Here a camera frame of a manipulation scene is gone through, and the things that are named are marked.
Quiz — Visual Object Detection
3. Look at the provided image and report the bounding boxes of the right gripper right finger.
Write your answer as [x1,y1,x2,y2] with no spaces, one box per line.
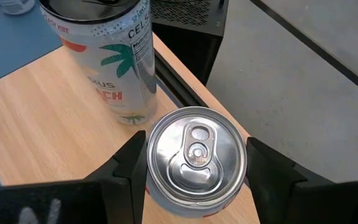
[246,136,308,224]

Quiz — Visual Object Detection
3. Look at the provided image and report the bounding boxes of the black perforated metal box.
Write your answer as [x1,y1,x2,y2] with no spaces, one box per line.
[149,0,229,86]

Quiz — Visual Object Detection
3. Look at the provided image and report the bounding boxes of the white Celsius can black lid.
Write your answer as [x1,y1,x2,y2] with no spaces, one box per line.
[39,0,158,126]

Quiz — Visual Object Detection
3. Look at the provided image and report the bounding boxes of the silver Diet Coke can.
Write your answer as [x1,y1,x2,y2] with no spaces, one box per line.
[145,106,248,218]

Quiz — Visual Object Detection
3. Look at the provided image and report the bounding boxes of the black metal table frame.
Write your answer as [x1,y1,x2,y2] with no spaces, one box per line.
[153,48,209,110]

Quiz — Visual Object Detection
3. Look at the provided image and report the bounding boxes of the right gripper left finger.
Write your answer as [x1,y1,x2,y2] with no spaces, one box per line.
[84,130,149,224]

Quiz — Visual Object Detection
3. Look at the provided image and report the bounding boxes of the wooden shelf black wire frame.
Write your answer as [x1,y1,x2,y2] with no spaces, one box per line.
[0,32,260,224]

